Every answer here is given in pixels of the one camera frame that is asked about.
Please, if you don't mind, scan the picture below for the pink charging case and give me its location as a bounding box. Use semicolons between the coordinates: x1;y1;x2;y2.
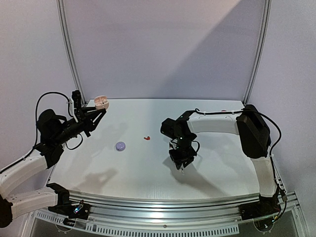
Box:
94;95;109;110

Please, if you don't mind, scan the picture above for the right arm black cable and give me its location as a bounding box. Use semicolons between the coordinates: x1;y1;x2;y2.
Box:
170;108;287;220

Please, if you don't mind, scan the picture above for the left aluminium frame post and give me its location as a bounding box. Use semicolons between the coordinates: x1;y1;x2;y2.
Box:
56;0;87;105

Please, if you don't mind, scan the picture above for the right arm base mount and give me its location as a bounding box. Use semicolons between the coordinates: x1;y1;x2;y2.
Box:
238;200;281;220

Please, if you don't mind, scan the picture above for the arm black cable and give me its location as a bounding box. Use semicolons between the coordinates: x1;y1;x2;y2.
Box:
24;91;83;158
170;108;287;220

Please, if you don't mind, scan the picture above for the purple charging case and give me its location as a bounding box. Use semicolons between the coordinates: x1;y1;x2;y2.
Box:
115;142;126;151

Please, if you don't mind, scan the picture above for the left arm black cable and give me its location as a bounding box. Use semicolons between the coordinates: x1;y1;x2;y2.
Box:
24;91;83;158

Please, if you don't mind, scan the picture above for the aluminium frame post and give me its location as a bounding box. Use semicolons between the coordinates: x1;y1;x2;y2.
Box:
56;0;87;105
242;0;272;105

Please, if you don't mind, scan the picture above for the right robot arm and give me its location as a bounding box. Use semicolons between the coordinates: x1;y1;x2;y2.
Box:
160;105;279;215

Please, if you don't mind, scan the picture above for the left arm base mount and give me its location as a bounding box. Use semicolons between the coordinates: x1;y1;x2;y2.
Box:
48;199;92;220

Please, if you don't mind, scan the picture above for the front aluminium rail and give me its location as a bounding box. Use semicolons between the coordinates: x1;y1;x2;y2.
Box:
70;191;259;223

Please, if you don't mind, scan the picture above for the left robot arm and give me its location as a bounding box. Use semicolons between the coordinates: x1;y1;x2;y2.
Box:
0;106;107;228

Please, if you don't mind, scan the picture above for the right aluminium frame post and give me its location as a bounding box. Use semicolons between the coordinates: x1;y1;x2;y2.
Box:
242;0;272;105

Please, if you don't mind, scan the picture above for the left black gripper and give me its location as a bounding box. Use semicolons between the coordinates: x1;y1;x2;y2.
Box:
52;105;106;145

